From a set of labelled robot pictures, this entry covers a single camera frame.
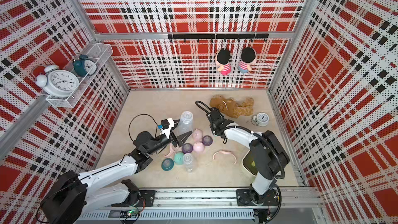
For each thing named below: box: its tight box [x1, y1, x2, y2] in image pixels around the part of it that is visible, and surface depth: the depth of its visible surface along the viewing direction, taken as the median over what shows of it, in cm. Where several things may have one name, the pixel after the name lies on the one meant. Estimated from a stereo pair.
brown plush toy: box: [209, 94, 255, 119], surface depth 100 cm
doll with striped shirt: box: [238, 46, 258, 74], surface depth 99 cm
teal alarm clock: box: [72, 54, 98, 77], surface depth 74 cm
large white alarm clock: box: [32, 64, 80, 98], surface depth 63 cm
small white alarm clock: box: [250, 112, 270, 127], surface depth 101 cm
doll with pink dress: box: [215, 48, 233, 76], surface depth 98 cm
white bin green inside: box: [241, 149, 259, 184], surface depth 80 cm
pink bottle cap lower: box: [193, 142, 205, 154], surface depth 90 cm
